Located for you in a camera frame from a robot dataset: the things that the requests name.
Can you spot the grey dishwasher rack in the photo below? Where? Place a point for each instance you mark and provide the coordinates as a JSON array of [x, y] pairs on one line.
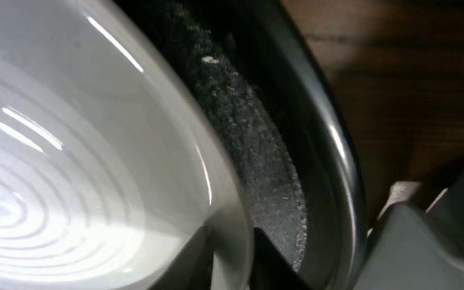
[[419, 250]]

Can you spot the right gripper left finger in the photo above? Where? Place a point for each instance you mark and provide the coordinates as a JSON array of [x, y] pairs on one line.
[[192, 269]]

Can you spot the round black serving tray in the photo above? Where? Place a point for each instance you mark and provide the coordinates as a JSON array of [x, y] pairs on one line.
[[250, 71]]

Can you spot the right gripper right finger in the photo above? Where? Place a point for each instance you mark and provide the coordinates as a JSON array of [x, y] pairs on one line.
[[270, 271]]

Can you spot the grey plate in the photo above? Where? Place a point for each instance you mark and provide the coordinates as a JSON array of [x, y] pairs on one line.
[[107, 164]]

